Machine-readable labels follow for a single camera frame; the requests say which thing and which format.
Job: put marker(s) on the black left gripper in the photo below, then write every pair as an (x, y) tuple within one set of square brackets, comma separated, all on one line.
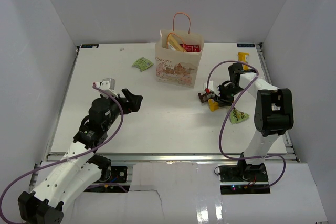
[(134, 102)]

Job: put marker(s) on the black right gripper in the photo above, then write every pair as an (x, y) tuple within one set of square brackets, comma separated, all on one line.
[(222, 100)]

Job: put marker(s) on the yellow snack bar wrapper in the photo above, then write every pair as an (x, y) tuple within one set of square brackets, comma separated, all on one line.
[(213, 105)]

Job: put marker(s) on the brown chocolate bar wrapper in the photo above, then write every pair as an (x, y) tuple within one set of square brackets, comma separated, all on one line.
[(203, 97)]

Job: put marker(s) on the red foil snack packet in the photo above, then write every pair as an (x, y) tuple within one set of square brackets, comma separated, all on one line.
[(190, 48)]

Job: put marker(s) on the large brown paper snack bag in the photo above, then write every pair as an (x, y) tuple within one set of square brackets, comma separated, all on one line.
[(173, 44)]

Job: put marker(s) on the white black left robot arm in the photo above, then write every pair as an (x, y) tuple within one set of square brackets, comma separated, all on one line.
[(81, 165)]

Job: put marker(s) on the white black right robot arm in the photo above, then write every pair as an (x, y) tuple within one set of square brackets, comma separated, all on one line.
[(273, 116)]

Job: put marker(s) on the cream bear paper bag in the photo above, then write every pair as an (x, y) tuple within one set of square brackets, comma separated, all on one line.
[(178, 68)]

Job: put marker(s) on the green triangular snack packet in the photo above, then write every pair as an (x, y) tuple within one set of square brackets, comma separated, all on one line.
[(237, 116)]

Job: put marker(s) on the yellow snack packet far right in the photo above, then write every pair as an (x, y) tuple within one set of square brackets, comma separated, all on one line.
[(243, 57)]

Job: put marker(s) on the blue logo sticker right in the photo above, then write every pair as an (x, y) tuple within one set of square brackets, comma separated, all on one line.
[(245, 45)]

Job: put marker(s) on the blue logo sticker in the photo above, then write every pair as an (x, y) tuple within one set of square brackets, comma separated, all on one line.
[(245, 45), (86, 46)]

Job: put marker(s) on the blue logo sticker left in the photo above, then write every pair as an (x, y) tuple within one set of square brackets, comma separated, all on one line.
[(86, 46)]

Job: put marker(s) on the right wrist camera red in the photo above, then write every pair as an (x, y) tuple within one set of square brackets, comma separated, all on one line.
[(211, 88)]

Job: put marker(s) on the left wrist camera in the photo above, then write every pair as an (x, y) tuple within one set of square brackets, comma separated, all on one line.
[(106, 87)]

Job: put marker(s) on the aluminium frame rail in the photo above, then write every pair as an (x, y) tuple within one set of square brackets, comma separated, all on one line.
[(211, 158)]

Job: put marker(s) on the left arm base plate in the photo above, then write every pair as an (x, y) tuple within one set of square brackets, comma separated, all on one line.
[(117, 174)]

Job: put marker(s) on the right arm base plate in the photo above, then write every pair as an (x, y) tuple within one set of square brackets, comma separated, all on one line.
[(235, 173)]

